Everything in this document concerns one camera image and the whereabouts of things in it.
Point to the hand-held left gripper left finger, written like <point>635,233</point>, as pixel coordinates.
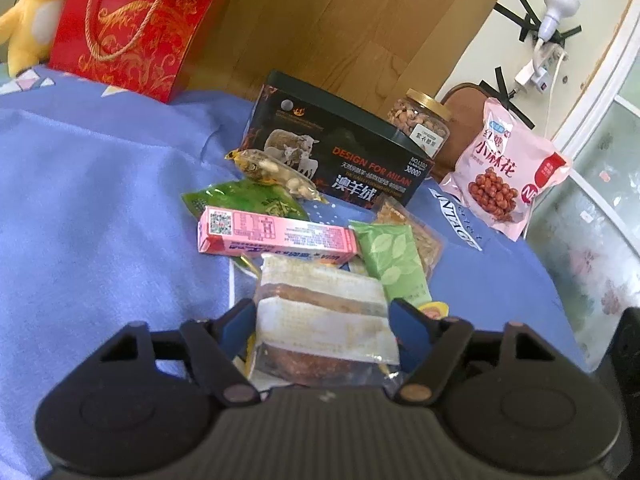
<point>237,327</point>

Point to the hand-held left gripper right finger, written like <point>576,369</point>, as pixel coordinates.
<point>407,325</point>

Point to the clear cake slice packet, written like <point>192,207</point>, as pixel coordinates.
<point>320,310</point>

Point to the yellow snack packet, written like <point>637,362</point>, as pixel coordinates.
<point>433,310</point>

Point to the light green leaf packet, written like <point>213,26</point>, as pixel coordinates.
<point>395,260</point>

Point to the clear brown cracker packet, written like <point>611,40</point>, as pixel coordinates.
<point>427,250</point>

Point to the pink carton box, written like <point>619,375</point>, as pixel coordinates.
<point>280,235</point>

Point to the dark green snack packet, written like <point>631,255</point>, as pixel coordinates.
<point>240,200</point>

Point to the clear mixed nut packet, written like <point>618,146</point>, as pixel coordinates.
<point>280,172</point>

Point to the blue blanket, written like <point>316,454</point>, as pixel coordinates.
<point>100,210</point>

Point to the dark box with sheep print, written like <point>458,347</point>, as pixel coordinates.
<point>360,145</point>

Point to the pink snack bag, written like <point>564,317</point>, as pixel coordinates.
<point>500,160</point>

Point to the white framed glass door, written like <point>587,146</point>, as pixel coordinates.
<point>600,185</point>

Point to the clear nut jar gold lid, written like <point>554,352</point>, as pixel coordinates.
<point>420,120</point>

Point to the brown chair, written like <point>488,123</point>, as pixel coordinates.
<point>462,105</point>

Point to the black tape cross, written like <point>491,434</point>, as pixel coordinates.
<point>525,17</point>
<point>502,87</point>

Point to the red gift bag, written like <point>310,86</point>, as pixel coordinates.
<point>150,60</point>

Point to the white power strip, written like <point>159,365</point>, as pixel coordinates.
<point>542,67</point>

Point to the wooden board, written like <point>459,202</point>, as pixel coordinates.
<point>350,25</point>

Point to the patterned bed sheet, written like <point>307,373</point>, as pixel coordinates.
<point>25,80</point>

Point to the white plug-in lamp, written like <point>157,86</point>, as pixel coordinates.
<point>557,0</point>

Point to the yellow plush toy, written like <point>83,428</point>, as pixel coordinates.
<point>30,25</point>

